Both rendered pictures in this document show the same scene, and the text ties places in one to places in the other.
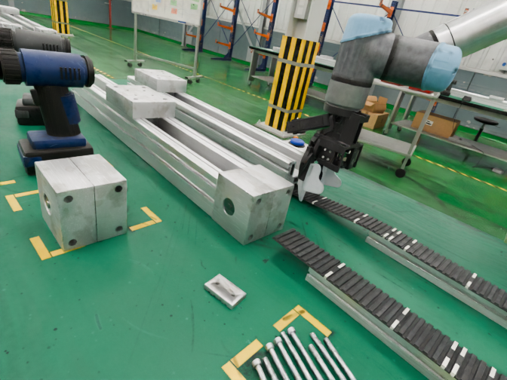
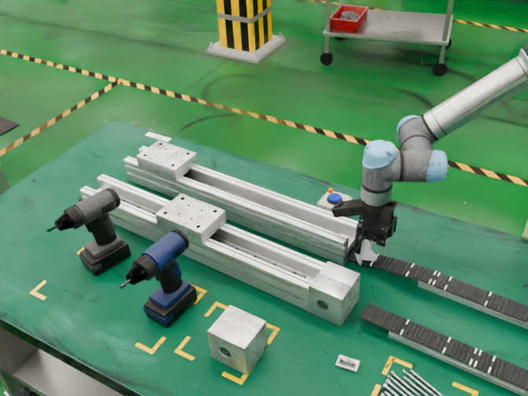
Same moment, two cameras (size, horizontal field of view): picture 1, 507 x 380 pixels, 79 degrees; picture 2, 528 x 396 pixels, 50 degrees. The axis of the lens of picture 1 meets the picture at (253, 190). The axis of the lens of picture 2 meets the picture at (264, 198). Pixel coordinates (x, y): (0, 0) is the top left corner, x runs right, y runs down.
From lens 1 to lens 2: 0.95 m
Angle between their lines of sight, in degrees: 12
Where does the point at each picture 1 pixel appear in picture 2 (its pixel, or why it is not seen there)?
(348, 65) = (374, 183)
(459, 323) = (483, 331)
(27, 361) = not seen: outside the picture
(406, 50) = (410, 168)
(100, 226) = (258, 352)
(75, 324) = not seen: outside the picture
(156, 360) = not seen: outside the picture
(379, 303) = (434, 340)
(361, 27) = (376, 162)
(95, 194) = (255, 339)
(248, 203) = (339, 303)
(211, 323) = (350, 384)
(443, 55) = (434, 166)
